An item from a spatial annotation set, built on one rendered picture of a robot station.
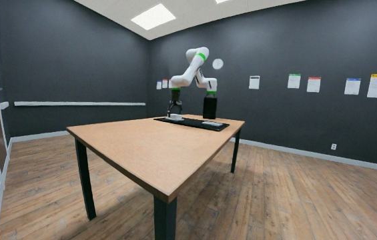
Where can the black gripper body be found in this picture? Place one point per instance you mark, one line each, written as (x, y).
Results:
(175, 98)

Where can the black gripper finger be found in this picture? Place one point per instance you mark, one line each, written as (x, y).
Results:
(170, 107)
(180, 108)

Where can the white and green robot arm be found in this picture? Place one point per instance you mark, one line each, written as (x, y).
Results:
(196, 58)

